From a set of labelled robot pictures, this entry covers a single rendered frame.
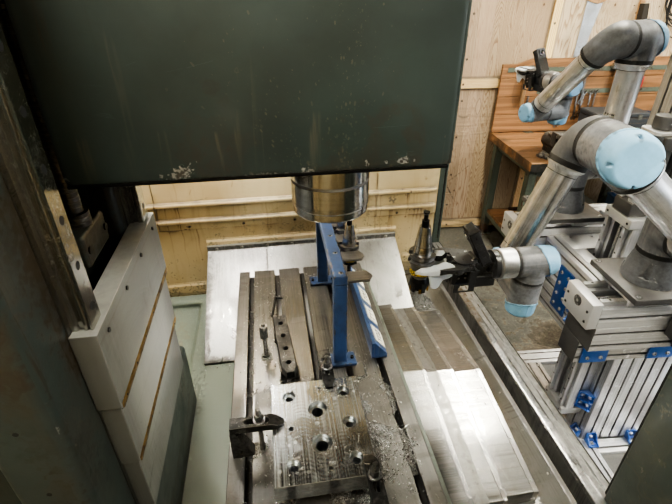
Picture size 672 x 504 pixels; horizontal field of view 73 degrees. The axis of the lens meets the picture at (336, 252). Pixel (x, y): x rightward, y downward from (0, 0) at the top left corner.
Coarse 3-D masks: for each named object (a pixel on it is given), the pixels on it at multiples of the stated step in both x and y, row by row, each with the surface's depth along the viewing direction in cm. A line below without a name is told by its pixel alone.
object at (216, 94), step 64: (64, 0) 60; (128, 0) 61; (192, 0) 62; (256, 0) 63; (320, 0) 64; (384, 0) 66; (448, 0) 67; (64, 64) 64; (128, 64) 65; (192, 64) 66; (256, 64) 67; (320, 64) 69; (384, 64) 70; (448, 64) 72; (64, 128) 68; (128, 128) 69; (192, 128) 71; (256, 128) 72; (320, 128) 74; (384, 128) 75; (448, 128) 77
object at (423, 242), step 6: (420, 228) 101; (426, 228) 100; (420, 234) 101; (426, 234) 100; (420, 240) 101; (426, 240) 101; (414, 246) 103; (420, 246) 102; (426, 246) 102; (414, 252) 104; (420, 252) 102; (426, 252) 102
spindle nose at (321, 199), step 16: (304, 176) 85; (320, 176) 83; (336, 176) 83; (352, 176) 84; (368, 176) 89; (304, 192) 86; (320, 192) 85; (336, 192) 85; (352, 192) 86; (368, 192) 91; (304, 208) 88; (320, 208) 87; (336, 208) 87; (352, 208) 88
